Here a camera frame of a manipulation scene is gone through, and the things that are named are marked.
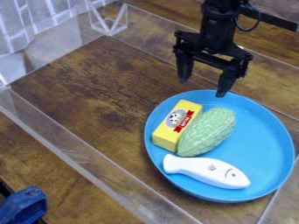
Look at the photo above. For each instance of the white fish toy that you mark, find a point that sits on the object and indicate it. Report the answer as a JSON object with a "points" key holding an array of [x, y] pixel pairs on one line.
{"points": [[208, 170]]}

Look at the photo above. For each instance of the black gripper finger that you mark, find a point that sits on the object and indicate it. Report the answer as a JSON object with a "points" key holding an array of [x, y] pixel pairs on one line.
{"points": [[184, 64], [229, 75]]}

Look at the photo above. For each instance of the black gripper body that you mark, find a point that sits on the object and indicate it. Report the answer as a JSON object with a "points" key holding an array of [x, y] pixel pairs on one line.
{"points": [[211, 45]]}

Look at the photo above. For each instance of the blue round plastic tray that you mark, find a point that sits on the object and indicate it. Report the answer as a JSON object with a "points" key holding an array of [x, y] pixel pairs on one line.
{"points": [[259, 147]]}

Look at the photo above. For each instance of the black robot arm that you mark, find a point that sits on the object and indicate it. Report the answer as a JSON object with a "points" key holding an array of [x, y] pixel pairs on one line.
{"points": [[221, 4]]}

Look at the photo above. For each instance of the clear acrylic enclosure wall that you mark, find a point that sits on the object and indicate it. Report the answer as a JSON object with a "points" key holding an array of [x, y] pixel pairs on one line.
{"points": [[77, 92]]}

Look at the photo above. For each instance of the white patterned curtain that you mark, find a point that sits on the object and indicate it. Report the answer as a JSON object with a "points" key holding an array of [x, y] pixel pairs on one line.
{"points": [[27, 17]]}

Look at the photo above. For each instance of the yellow butter block toy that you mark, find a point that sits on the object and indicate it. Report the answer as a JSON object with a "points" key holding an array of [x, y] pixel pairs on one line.
{"points": [[173, 124]]}

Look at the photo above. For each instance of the green bitter gourd toy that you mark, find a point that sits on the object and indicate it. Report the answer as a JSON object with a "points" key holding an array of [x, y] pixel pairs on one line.
{"points": [[205, 132]]}

